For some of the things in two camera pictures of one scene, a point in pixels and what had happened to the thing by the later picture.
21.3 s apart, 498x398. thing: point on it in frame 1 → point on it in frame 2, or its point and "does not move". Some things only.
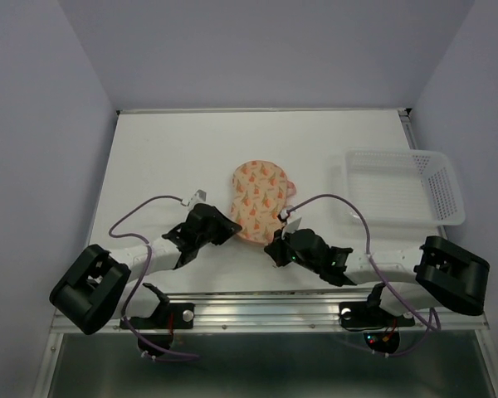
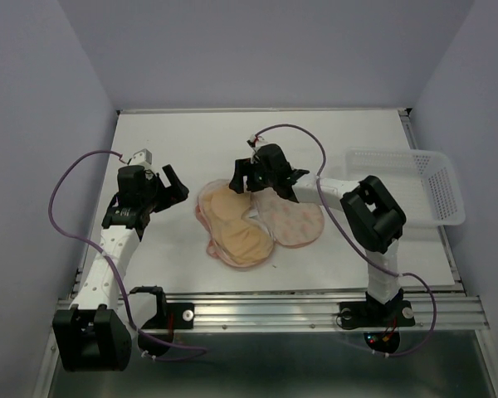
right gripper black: (275, 249) → (241, 169)
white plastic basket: (401, 187) does not move
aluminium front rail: (295, 313) does not move
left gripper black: (226, 227) → (181, 191)
